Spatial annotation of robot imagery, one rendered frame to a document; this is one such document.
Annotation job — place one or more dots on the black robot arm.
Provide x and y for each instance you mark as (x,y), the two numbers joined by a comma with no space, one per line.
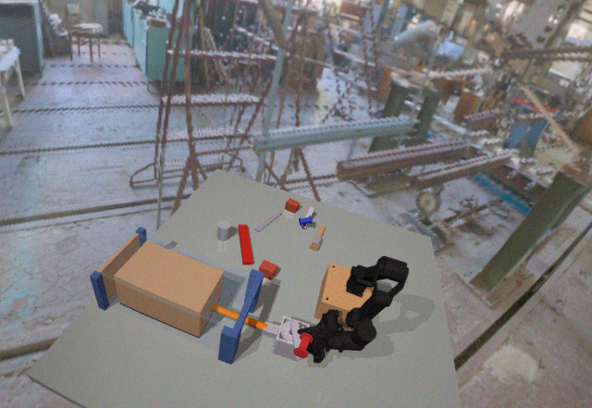
(361,318)

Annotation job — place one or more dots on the blue post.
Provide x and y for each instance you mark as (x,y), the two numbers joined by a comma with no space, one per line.
(248,307)

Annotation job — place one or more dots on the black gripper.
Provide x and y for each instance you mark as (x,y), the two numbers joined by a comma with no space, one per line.
(326,336)

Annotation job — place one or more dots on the grey cylinder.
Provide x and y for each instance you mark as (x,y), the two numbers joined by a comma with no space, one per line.
(223,230)

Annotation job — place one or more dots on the grey flat bar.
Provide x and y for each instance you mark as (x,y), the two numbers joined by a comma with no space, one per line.
(268,221)

